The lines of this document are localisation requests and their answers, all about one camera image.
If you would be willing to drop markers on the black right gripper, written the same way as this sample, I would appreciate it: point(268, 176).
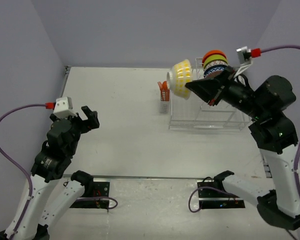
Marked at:
point(212, 88)

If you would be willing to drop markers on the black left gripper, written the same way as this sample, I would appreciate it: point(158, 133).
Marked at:
point(92, 121)

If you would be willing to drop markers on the blue zigzag bowl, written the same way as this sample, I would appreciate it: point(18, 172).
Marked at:
point(213, 69)

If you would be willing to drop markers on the yellow blue sun bowl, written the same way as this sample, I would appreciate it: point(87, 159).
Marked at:
point(177, 78)

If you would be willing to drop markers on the red patterned bowl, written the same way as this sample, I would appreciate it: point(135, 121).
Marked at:
point(214, 74)

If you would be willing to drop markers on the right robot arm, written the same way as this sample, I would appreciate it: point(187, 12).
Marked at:
point(275, 136)

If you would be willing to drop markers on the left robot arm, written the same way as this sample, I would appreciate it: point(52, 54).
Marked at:
point(34, 217)

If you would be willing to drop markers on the yellow-green bowl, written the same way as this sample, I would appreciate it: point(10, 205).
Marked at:
point(213, 60)

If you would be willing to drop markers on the orange bowl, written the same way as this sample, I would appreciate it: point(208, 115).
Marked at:
point(213, 52)

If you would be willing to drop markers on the orange plastic spoon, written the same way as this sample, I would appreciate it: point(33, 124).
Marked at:
point(165, 87)

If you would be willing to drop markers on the white cutlery holder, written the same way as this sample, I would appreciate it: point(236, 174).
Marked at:
point(164, 101)

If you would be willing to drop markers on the orange plastic fork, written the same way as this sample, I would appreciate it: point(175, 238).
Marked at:
point(160, 86)

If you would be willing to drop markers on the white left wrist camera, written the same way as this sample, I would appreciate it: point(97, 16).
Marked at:
point(64, 108)

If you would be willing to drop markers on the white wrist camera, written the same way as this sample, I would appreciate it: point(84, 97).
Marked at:
point(64, 108)
point(245, 60)

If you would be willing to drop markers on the white wire dish rack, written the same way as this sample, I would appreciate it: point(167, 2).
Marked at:
point(194, 113)

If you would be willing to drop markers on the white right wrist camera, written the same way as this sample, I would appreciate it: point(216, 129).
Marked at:
point(245, 60)

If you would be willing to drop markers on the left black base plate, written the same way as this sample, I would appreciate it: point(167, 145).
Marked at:
point(100, 189)

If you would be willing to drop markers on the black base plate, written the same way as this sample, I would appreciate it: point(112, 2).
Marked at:
point(100, 189)
point(211, 199)

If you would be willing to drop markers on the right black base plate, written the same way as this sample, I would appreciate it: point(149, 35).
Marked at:
point(211, 199)

